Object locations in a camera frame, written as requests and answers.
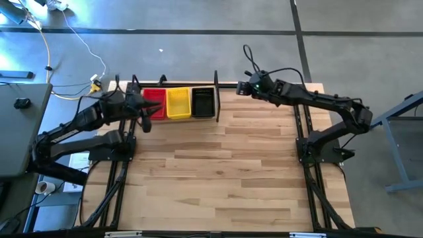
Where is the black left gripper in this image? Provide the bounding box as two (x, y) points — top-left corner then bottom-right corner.
(124, 93), (163, 119)

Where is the white paper sheet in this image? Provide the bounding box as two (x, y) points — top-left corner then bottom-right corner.
(67, 153), (91, 173)
(62, 180), (80, 193)

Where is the black table beam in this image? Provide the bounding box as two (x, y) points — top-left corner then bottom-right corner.
(26, 160), (89, 186)

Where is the small black device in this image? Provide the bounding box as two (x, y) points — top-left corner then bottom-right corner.
(13, 97), (32, 110)

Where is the white paper cup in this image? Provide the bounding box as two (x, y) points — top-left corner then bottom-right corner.
(34, 180), (56, 195)

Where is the grey side table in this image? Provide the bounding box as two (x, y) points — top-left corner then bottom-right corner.
(0, 82), (54, 179)

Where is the black flat bar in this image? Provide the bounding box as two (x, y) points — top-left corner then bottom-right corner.
(0, 70), (35, 80)

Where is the white crumpled object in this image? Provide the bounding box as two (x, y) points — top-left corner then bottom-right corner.
(43, 0), (69, 13)

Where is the grey metal stand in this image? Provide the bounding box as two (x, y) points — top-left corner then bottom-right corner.
(0, 1), (42, 32)

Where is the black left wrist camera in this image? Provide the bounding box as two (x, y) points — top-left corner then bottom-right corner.
(141, 115), (153, 134)

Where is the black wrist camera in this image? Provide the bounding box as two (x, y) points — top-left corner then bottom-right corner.
(236, 81), (251, 97)
(141, 115), (153, 134)

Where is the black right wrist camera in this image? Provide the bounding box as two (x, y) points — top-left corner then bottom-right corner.
(236, 81), (251, 97)

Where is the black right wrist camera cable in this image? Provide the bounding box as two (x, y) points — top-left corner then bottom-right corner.
(243, 44), (307, 87)

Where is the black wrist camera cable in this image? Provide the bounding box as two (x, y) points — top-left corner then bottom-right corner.
(76, 74), (139, 112)
(243, 44), (307, 87)

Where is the black metal shelf end frame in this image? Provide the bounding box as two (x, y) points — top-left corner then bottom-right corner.
(213, 69), (222, 124)
(131, 74), (142, 97)

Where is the black left wrist camera cable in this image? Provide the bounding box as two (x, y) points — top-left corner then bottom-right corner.
(76, 74), (139, 112)

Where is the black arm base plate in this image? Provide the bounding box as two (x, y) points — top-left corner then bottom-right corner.
(295, 137), (356, 165)
(88, 145), (137, 162)

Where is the yellow cable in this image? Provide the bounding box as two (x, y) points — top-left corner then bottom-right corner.
(18, 0), (96, 101)

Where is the white cable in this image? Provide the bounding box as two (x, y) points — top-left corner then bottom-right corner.
(59, 8), (107, 80)

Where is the silver metal bracket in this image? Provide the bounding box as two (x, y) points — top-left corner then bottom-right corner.
(289, 232), (328, 238)
(104, 231), (143, 237)

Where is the blue-grey metal table frame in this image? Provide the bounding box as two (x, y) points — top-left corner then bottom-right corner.
(363, 91), (423, 195)

